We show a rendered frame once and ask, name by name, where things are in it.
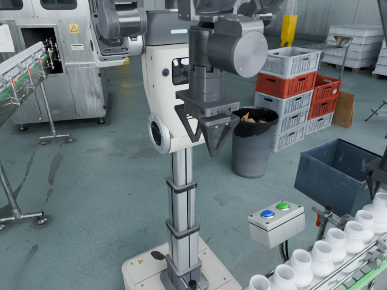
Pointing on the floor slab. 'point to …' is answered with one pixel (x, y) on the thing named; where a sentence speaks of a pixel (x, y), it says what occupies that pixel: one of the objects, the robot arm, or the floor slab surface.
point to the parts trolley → (327, 51)
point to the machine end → (76, 39)
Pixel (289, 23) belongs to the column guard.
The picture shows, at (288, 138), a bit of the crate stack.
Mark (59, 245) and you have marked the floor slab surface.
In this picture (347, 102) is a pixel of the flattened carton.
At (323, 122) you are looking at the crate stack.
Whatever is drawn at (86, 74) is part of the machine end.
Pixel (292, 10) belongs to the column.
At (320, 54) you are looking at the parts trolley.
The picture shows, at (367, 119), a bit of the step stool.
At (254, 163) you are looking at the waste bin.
